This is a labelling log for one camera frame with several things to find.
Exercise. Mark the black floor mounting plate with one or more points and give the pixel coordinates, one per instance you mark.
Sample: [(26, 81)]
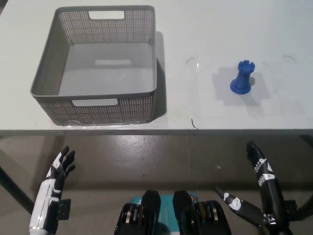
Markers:
[(290, 205), (64, 209)]

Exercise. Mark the blue rook chess piece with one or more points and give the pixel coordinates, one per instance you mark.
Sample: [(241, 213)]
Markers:
[(240, 80)]

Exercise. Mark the black slanted table leg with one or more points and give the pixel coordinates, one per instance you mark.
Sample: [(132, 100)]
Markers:
[(17, 188), (304, 210)]

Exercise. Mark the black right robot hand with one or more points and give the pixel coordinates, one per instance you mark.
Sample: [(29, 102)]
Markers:
[(269, 188)]

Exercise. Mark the gray perforated plastic basket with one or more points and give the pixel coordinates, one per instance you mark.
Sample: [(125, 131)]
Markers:
[(107, 73)]

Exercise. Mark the thin curved dark thread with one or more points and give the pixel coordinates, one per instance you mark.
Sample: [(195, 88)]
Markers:
[(189, 59)]

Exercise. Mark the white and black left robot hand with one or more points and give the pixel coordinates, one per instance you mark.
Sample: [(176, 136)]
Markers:
[(46, 193)]

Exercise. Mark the short black thread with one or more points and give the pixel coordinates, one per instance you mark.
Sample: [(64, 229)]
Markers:
[(193, 124)]

